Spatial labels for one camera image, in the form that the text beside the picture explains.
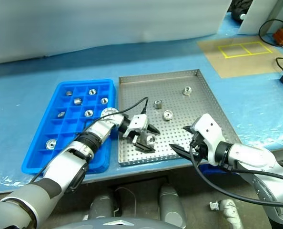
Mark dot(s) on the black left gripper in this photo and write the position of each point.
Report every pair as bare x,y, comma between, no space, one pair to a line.
138,136

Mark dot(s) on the silver metal roller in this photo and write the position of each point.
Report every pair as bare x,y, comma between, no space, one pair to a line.
104,100
187,90
92,91
150,139
50,144
77,101
88,113
158,104
61,114
68,93
168,115

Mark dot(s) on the grey robot torso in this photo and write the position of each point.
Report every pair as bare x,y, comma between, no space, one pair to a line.
115,223

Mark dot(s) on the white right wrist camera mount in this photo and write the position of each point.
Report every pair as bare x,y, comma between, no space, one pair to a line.
209,128

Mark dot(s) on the small metal clip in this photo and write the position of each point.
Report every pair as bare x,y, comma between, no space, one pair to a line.
213,205

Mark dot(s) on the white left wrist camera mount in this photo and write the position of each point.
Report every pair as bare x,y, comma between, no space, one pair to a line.
139,121

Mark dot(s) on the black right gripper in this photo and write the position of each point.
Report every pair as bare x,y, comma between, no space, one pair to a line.
196,141

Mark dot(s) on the brown cardboard sheet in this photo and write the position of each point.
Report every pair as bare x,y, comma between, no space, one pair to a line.
239,64

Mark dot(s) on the perforated steel tray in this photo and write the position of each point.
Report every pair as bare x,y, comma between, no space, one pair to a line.
179,107

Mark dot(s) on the white leaning panel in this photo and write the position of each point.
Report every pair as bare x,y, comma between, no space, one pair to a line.
251,21

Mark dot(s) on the black bag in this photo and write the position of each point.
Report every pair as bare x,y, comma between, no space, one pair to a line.
238,9

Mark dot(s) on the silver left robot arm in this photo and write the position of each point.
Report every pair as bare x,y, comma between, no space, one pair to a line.
67,164

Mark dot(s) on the orange block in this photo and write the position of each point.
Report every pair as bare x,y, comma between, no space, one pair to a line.
281,36

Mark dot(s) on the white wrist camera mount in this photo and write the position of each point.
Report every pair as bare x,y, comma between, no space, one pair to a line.
139,121
209,128

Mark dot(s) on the grey rounded shape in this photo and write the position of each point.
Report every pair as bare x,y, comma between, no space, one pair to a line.
103,206
229,212
171,205

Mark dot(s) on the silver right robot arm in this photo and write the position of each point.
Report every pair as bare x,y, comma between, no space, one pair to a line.
251,155

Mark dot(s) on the blue plastic compartment tray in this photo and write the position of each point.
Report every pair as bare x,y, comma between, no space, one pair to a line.
36,164

